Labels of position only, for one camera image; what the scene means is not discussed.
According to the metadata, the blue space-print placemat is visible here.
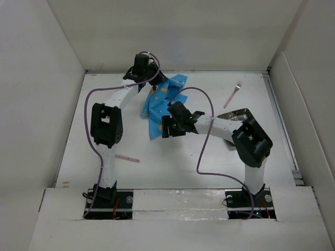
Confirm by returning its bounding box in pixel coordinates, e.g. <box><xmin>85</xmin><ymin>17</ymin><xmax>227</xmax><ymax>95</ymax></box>
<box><xmin>140</xmin><ymin>74</ymin><xmax>187</xmax><ymax>140</ymax></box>

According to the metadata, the black floral square plate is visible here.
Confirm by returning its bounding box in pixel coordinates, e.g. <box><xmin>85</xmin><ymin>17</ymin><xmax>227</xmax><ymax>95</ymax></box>
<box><xmin>214</xmin><ymin>108</ymin><xmax>254</xmax><ymax>147</ymax></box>

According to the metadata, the pink-handled fork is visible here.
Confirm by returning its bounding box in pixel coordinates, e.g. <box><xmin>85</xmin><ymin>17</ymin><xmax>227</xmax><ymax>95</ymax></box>
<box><xmin>224</xmin><ymin>81</ymin><xmax>243</xmax><ymax>109</ymax></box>

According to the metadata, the pink-handled knife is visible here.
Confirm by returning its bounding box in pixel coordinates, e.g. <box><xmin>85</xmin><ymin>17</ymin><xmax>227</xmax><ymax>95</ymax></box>
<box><xmin>115</xmin><ymin>154</ymin><xmax>140</xmax><ymax>163</ymax></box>

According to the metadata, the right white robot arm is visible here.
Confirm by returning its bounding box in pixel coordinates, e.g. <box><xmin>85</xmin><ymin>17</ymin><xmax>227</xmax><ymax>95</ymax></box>
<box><xmin>162</xmin><ymin>101</ymin><xmax>273</xmax><ymax>206</ymax></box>

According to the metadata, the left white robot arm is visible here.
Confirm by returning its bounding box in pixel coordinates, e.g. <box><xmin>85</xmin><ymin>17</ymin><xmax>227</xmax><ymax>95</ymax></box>
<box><xmin>90</xmin><ymin>51</ymin><xmax>167</xmax><ymax>208</ymax></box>

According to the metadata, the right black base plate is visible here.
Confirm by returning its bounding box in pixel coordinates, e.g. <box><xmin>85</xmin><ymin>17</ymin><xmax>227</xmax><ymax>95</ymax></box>
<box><xmin>222</xmin><ymin>188</ymin><xmax>276</xmax><ymax>220</ymax></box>

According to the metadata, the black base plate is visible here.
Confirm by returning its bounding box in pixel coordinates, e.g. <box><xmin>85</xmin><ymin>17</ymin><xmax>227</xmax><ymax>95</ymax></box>
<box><xmin>222</xmin><ymin>188</ymin><xmax>276</xmax><ymax>220</ymax></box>
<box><xmin>83</xmin><ymin>190</ymin><xmax>133</xmax><ymax>220</ymax></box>

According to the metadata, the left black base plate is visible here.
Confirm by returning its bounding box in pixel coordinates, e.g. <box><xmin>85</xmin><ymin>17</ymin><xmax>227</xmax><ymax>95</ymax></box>
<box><xmin>83</xmin><ymin>190</ymin><xmax>133</xmax><ymax>220</ymax></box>

